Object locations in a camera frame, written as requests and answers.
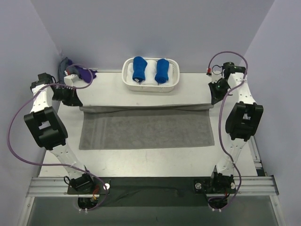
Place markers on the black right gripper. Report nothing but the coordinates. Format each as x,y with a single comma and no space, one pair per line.
214,93

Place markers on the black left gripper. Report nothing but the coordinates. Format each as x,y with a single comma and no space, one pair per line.
71,98

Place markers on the grey towel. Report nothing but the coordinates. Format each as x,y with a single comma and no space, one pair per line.
174,126

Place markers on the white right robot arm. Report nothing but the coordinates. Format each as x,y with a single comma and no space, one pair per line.
241,122

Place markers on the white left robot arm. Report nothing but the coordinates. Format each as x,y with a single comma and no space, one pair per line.
49,131

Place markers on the blue grey cloth pile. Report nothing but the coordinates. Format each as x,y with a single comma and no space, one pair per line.
62,68

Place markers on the purple cloth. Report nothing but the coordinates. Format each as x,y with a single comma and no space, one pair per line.
85,75

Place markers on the right blue rolled towel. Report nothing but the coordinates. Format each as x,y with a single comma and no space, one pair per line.
162,71

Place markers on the blue rolled towel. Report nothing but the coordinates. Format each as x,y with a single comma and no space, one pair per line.
139,65
162,71

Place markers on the white plastic basket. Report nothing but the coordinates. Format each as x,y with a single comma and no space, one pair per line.
176,77

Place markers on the left blue rolled towel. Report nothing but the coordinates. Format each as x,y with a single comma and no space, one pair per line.
139,65

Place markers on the aluminium right side rail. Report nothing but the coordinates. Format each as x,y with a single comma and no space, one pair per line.
256,158

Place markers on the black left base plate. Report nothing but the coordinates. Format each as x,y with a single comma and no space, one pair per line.
85,186

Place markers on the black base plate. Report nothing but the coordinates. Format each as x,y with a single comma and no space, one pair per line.
85,186
208,186

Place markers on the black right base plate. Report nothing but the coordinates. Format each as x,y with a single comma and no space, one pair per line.
208,186

